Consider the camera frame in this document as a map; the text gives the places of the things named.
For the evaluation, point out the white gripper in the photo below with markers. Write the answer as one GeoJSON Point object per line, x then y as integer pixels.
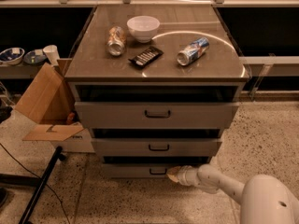
{"type": "Point", "coordinates": [184, 174]}

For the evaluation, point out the grey bottom drawer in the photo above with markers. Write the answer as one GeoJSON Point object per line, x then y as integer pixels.
{"type": "Point", "coordinates": [146, 167]}

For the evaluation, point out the grey drawer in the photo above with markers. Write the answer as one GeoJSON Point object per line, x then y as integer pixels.
{"type": "Point", "coordinates": [156, 115]}
{"type": "Point", "coordinates": [156, 147]}
{"type": "Point", "coordinates": [146, 167]}

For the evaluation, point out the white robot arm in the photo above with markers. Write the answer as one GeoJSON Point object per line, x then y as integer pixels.
{"type": "Point", "coordinates": [263, 199]}

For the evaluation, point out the grey middle drawer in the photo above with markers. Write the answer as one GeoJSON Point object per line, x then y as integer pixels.
{"type": "Point", "coordinates": [156, 147]}

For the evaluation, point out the grey drawer cabinet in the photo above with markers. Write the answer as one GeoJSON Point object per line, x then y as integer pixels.
{"type": "Point", "coordinates": [216, 77]}

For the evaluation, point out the grey top drawer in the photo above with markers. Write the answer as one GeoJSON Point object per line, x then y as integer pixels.
{"type": "Point", "coordinates": [156, 115]}

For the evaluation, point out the blue soda can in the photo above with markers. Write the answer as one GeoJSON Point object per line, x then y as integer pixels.
{"type": "Point", "coordinates": [193, 51]}

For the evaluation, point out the black metal stand leg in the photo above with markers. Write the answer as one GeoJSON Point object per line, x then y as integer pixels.
{"type": "Point", "coordinates": [38, 182]}

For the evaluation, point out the open cardboard box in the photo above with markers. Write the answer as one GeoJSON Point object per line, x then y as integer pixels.
{"type": "Point", "coordinates": [49, 103]}

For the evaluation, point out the white paper cup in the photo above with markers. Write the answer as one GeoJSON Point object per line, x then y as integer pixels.
{"type": "Point", "coordinates": [52, 54]}

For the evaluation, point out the blue white bowl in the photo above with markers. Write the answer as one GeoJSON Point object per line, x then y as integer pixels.
{"type": "Point", "coordinates": [12, 56]}

